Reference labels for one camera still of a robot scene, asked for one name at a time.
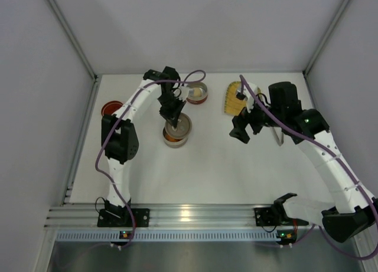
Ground brown round lid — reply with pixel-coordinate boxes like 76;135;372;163
164;113;192;139

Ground orange fried nuggets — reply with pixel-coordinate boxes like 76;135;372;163
164;133;180;143

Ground white round bun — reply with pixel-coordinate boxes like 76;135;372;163
191;87;202;98

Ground steel food tongs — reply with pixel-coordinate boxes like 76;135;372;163
271;127;284;146

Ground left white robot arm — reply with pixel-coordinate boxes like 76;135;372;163
97;67;185;227

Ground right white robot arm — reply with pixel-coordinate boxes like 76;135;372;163
230;80;377;243

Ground tan steel lunch bowl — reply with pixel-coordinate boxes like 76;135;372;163
162;127;190;148

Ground red steel lunch bowl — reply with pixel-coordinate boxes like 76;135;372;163
187;82;208;104

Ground bamboo woven tray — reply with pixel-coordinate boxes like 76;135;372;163
224;81;246;116

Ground red round lid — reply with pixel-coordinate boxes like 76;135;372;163
101;100;123;116

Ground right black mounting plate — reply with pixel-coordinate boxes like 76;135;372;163
253;207;279;227

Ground black mounting plate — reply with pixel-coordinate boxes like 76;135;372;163
97;208;150;228
253;207;279;227

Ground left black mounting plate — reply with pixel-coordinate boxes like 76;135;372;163
97;208;150;228

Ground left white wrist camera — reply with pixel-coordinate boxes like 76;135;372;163
174;86;193;101

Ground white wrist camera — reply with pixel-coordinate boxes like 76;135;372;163
235;83;260;113
174;86;193;101

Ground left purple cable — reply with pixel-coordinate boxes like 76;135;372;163
94;70;207;249

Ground purple cable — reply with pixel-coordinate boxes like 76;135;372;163
239;74;378;260
94;70;207;249

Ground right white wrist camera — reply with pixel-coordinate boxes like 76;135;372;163
235;83;260;113

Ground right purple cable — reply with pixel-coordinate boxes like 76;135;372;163
239;74;378;260

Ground left aluminium frame post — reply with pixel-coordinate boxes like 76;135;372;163
38;0;100;113

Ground aluminium frame post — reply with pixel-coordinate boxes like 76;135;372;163
38;0;100;113
302;0;360;87

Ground grey slotted cable duct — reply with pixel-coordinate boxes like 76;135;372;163
56;229;279;242

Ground right aluminium frame post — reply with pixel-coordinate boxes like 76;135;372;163
302;0;360;87

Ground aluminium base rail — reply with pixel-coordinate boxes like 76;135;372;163
44;203;366;228

